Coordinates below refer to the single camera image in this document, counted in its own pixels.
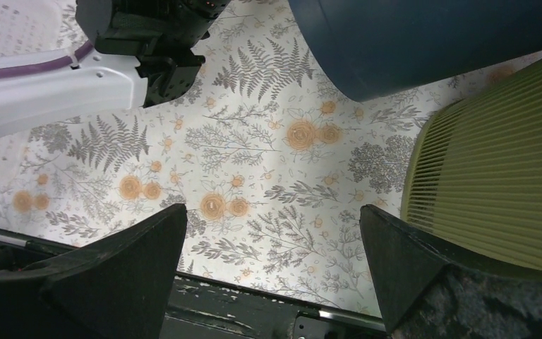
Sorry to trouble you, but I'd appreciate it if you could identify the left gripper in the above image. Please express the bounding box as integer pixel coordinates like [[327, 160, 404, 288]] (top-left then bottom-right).
[[75, 0, 230, 57]]

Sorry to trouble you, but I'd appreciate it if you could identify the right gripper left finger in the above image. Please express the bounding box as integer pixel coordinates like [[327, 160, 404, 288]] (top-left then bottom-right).
[[0, 203, 188, 338]]

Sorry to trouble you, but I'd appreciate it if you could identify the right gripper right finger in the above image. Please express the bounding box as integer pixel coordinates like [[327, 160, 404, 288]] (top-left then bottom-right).
[[359, 205, 542, 338]]

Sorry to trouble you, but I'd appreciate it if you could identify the green mesh waste bin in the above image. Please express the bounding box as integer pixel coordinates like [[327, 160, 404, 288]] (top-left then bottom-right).
[[401, 59, 542, 270]]

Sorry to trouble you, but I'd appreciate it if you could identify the dark blue round bin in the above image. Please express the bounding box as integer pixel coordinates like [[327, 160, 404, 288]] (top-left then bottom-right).
[[289, 0, 542, 102]]

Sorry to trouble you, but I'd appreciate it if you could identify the white perforated basket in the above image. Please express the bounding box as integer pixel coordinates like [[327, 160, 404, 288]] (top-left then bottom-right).
[[0, 1, 86, 184]]

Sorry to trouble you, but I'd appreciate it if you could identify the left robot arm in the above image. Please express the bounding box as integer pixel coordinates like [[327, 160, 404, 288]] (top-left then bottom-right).
[[0, 1, 228, 138]]

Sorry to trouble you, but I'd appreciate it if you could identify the floral patterned mat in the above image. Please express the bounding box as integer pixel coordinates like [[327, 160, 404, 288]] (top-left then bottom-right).
[[0, 1, 542, 316]]

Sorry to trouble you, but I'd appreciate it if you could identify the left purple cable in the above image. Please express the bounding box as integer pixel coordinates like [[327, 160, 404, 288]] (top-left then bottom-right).
[[0, 40, 95, 83]]

